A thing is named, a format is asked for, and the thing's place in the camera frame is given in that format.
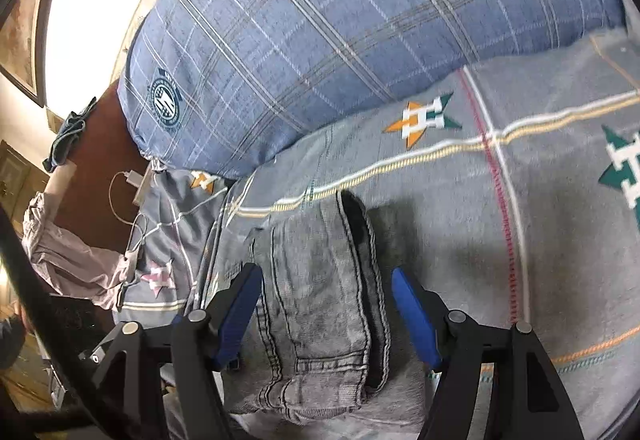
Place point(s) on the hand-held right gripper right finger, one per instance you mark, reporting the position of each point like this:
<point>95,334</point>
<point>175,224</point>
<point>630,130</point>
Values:
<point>417,320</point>

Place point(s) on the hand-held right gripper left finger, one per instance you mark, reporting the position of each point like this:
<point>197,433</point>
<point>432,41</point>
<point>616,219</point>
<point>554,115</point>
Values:
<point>240,315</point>

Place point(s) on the grey denim pants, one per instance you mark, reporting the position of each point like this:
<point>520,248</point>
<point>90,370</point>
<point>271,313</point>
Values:
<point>320,300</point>

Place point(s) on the grey power strip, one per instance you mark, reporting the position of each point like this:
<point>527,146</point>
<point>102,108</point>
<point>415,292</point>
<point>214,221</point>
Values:
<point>145,187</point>

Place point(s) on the grey star print bed sheet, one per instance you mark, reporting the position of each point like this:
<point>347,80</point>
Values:
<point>550,220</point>

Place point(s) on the white charger plug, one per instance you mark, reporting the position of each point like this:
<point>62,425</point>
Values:
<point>133,177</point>

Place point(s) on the lilac cloth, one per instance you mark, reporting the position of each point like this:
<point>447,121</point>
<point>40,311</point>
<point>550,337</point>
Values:
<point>65,250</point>

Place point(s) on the brown wooden headboard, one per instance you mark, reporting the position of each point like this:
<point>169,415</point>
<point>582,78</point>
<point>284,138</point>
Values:
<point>100,145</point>

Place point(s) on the dark green cloth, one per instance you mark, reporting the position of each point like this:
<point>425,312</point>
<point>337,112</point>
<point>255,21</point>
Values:
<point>67,140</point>

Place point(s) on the blue plaid pillow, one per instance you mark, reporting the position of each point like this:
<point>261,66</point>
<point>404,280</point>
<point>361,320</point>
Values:
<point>325,20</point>

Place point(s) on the framed wall picture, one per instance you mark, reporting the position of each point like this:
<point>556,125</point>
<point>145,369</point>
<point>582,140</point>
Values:
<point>22,35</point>

